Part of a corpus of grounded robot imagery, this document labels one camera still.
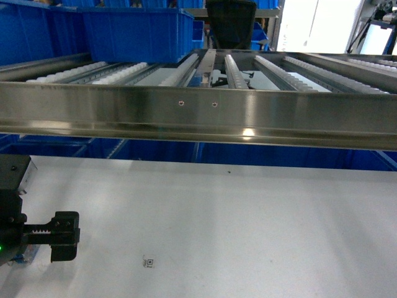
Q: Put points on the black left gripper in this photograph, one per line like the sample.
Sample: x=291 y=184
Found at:
x=61 y=233

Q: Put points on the red mushroom push button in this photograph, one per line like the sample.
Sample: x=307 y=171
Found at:
x=24 y=255

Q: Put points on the large blue bin on shelf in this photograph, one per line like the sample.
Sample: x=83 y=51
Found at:
x=126 y=34

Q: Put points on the blue bin far left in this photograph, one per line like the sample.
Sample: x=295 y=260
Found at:
x=36 y=31

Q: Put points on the stainless steel roller shelf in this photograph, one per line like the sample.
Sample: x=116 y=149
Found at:
x=224 y=96

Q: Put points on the small QR code sticker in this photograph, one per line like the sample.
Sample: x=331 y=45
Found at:
x=149 y=261

